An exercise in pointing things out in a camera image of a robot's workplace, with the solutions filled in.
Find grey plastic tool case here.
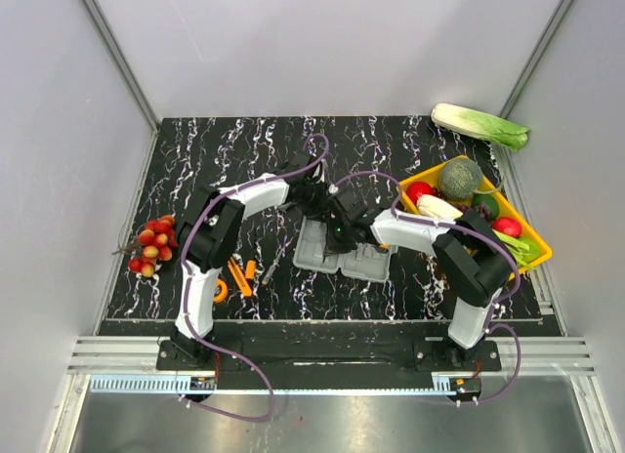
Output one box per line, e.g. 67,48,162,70
293,218,397,282

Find short orange screwdriver handle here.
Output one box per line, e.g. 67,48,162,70
245,260,256,280

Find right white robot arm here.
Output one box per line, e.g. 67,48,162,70
325,186,517,371

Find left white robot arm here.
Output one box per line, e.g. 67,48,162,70
171,153,324,370

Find toy red tomato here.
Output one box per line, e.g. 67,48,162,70
405,182,434,205

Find toy white endive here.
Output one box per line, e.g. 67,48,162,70
416,194,463,220

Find orange utility knife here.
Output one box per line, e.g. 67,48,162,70
228,258,253,298

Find toy cantaloupe melon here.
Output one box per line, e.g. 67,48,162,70
437,157,483,201

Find toy purple grapes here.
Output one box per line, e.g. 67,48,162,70
454,202,498,222

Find orange tape measure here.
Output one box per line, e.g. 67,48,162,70
214,278,229,304

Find toy green avocado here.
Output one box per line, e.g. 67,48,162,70
471,194,500,221

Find toy napa cabbage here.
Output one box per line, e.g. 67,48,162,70
431,103,529,151

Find toy red apple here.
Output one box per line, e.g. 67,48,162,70
492,216,522,238

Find yellow plastic bin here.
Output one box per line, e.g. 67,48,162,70
400,161,553,274

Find toy lychee bunch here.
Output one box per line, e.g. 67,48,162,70
112,215,178,279

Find toy green leafy vegetable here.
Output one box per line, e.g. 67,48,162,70
494,230,542,268

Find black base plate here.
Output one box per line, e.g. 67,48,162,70
155,318,503,374

